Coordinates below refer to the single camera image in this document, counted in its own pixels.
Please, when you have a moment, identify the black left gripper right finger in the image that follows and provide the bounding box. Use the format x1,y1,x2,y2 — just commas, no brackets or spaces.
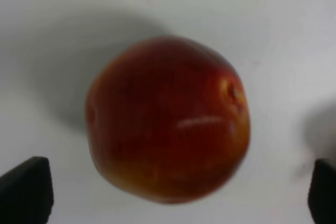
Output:
308,159,335,224

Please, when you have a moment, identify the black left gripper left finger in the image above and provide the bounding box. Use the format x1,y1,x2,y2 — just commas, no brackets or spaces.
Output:
1,156,54,224

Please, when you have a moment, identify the red yellow pomegranate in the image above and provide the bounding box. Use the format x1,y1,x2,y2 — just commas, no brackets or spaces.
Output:
86,37,250,204

